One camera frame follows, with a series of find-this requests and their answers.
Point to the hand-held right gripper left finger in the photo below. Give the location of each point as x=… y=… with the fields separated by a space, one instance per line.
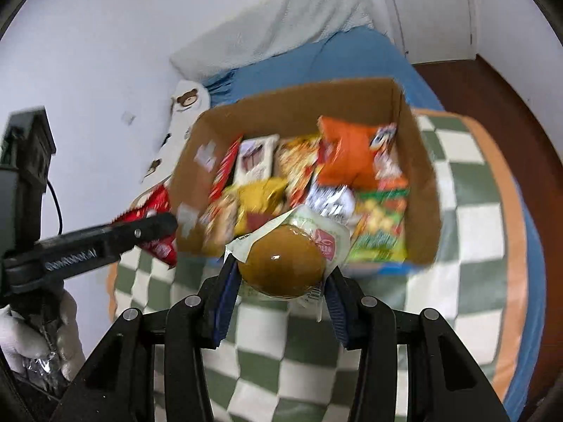
x=224 y=301

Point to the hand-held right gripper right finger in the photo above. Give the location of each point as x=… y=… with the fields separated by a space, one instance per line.
x=336 y=312

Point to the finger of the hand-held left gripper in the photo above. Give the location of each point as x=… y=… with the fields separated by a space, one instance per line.
x=149 y=228

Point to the red snack packet dark print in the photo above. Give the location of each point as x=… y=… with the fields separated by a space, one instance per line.
x=156 y=202

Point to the bun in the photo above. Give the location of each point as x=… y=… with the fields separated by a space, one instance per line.
x=281 y=259

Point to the orange panda snack packet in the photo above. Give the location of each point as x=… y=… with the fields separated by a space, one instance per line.
x=347 y=154

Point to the flower print cardboard box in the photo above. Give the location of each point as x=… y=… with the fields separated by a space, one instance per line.
x=286 y=105

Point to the person's left hand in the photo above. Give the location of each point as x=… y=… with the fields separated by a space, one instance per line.
x=17 y=338

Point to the beige red snack packet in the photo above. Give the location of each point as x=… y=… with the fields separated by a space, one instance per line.
x=217 y=220

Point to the green white checkered mat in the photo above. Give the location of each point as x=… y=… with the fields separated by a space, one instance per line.
x=281 y=360

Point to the green yellow snack packet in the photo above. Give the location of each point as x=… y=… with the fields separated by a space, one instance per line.
x=378 y=233

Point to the white bear print cloth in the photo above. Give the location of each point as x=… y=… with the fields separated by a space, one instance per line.
x=184 y=101

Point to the yellow red printed snack packet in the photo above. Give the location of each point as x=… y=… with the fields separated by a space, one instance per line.
x=297 y=162

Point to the grey white blanket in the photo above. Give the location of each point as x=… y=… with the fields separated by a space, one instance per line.
x=272 y=26

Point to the blue bed sheet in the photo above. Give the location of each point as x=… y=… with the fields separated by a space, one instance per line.
x=343 y=57

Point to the white door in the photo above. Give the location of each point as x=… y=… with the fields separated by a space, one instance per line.
x=435 y=9

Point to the small white wall sticker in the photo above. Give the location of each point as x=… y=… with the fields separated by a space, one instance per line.
x=128 y=117

